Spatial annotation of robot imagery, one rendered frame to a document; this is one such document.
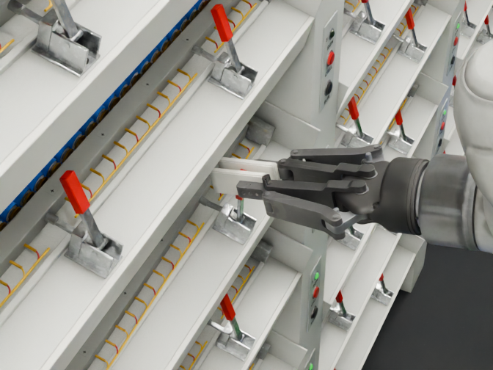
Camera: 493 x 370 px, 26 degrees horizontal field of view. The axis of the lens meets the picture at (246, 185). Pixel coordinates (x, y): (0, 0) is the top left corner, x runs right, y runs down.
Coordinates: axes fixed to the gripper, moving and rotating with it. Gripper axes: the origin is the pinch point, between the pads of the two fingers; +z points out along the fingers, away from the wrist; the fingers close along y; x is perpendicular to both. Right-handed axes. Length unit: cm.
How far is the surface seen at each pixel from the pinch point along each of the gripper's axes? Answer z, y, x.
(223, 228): 4.0, -1.0, -6.9
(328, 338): 18, 38, -67
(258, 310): 7.8, 6.5, -27.5
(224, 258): 2.5, -4.3, -8.2
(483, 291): 9, 93, -104
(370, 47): 2.2, 41.1, -8.7
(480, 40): 19, 139, -66
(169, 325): 3.2, -15.5, -7.7
